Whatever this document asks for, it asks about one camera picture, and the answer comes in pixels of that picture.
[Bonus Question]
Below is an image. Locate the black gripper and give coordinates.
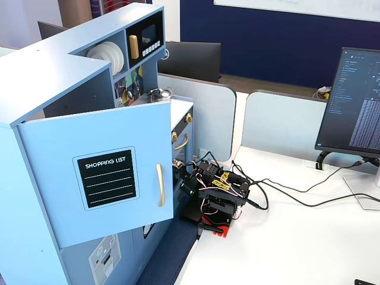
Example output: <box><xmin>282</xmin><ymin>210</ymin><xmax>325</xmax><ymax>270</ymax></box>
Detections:
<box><xmin>173</xmin><ymin>167</ymin><xmax>199</xmax><ymax>204</ymax></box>

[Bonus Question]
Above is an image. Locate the gold curved door handle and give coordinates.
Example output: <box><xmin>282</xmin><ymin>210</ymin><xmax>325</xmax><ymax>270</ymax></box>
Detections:
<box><xmin>174</xmin><ymin>133</ymin><xmax>190</xmax><ymax>151</ymax></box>
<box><xmin>156</xmin><ymin>163</ymin><xmax>166</xmax><ymax>208</ymax></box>

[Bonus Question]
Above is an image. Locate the blue shopping list cabinet door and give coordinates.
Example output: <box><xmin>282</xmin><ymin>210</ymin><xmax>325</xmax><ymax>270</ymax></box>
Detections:
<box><xmin>16</xmin><ymin>99</ymin><xmax>175</xmax><ymax>249</ymax></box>

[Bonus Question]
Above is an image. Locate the blue toy oven door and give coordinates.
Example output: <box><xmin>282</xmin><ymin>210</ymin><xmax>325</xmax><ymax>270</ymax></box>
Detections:
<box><xmin>171</xmin><ymin>124</ymin><xmax>194</xmax><ymax>167</ymax></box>

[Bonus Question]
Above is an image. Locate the blue dishwasher print door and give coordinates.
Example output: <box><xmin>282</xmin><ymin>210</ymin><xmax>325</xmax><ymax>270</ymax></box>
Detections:
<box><xmin>132</xmin><ymin>218</ymin><xmax>176</xmax><ymax>277</ymax></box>

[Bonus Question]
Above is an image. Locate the blue ice dispenser cabinet door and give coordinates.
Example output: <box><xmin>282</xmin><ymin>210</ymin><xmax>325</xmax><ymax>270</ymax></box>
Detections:
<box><xmin>59</xmin><ymin>228</ymin><xmax>140</xmax><ymax>285</ymax></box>

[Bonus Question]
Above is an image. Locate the brown wooden cabinet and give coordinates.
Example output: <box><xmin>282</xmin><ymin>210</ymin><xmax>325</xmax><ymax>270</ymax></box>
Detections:
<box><xmin>58</xmin><ymin>0</ymin><xmax>93</xmax><ymax>29</ymax></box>

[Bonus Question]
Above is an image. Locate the red table clamp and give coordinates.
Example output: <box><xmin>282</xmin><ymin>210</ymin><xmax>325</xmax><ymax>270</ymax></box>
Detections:
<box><xmin>201</xmin><ymin>215</ymin><xmax>231</xmax><ymax>238</ymax></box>

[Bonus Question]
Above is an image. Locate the light blue desk divider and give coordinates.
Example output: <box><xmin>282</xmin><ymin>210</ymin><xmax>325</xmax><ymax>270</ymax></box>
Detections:
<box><xmin>242</xmin><ymin>90</ymin><xmax>328</xmax><ymax>163</ymax></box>
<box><xmin>157</xmin><ymin>72</ymin><xmax>238</xmax><ymax>163</ymax></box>

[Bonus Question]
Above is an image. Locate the silver toy pot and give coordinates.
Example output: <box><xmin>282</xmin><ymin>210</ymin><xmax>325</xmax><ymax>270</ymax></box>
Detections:
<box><xmin>147</xmin><ymin>87</ymin><xmax>174</xmax><ymax>103</ymax></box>

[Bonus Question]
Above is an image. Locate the dark switched-off monitor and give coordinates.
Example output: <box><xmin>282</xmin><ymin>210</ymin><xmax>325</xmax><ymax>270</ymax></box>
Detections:
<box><xmin>37</xmin><ymin>20</ymin><xmax>69</xmax><ymax>40</ymax></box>
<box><xmin>157</xmin><ymin>40</ymin><xmax>222</xmax><ymax>83</ymax></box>

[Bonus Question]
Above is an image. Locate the white toy plate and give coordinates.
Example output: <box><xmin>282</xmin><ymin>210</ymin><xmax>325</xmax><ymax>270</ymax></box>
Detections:
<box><xmin>86</xmin><ymin>43</ymin><xmax>115</xmax><ymax>65</ymax></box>
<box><xmin>112</xmin><ymin>44</ymin><xmax>125</xmax><ymax>75</ymax></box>

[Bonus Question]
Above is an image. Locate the white plates stack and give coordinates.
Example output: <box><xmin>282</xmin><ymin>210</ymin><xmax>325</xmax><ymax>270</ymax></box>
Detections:
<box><xmin>100</xmin><ymin>41</ymin><xmax>122</xmax><ymax>74</ymax></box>

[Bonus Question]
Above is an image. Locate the black toy microwave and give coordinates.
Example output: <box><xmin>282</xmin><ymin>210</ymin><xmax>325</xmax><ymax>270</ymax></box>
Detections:
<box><xmin>125</xmin><ymin>11</ymin><xmax>164</xmax><ymax>69</ymax></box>

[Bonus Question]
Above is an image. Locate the yellow and white plug bundle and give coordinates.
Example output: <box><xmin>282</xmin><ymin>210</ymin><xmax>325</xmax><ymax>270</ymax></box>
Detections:
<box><xmin>312</xmin><ymin>85</ymin><xmax>332</xmax><ymax>100</ymax></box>

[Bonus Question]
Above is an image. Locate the blue toy play kitchen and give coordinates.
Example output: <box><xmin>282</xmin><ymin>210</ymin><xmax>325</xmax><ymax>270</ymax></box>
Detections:
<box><xmin>0</xmin><ymin>2</ymin><xmax>195</xmax><ymax>285</ymax></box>

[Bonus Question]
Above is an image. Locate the silver monitor stand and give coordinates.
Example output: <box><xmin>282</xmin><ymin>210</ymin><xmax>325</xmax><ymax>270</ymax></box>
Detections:
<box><xmin>343</xmin><ymin>156</ymin><xmax>380</xmax><ymax>211</ymax></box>

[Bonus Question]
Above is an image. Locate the lit computer monitor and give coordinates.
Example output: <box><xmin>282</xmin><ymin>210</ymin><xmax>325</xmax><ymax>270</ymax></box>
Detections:
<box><xmin>314</xmin><ymin>46</ymin><xmax>380</xmax><ymax>159</ymax></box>

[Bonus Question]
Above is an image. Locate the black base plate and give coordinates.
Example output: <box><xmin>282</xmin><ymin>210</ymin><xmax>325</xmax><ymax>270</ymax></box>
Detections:
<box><xmin>180</xmin><ymin>204</ymin><xmax>205</xmax><ymax>225</ymax></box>

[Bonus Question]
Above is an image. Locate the long black power cable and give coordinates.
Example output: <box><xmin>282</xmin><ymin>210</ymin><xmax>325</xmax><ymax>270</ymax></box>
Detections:
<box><xmin>246</xmin><ymin>178</ymin><xmax>380</xmax><ymax>212</ymax></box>

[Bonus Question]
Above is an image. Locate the black desk bracket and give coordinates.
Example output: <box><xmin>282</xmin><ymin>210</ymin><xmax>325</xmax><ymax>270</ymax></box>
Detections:
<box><xmin>304</xmin><ymin>150</ymin><xmax>332</xmax><ymax>172</ymax></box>

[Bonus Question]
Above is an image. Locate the gold microwave handle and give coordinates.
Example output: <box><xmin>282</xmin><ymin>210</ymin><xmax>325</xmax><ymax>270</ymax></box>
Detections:
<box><xmin>128</xmin><ymin>34</ymin><xmax>140</xmax><ymax>60</ymax></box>

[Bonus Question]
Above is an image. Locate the black cable with usb plug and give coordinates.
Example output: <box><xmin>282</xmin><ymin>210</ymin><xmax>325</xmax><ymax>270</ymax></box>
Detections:
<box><xmin>231</xmin><ymin>159</ymin><xmax>372</xmax><ymax>194</ymax></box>

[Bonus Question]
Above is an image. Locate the rack with red cables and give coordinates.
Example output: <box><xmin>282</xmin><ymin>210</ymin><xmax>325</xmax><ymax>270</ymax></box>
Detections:
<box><xmin>90</xmin><ymin>0</ymin><xmax>153</xmax><ymax>15</ymax></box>

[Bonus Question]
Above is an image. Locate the white wall whiteboard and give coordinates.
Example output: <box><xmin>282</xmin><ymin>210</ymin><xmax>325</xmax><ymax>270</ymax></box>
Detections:
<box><xmin>213</xmin><ymin>0</ymin><xmax>380</xmax><ymax>23</ymax></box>

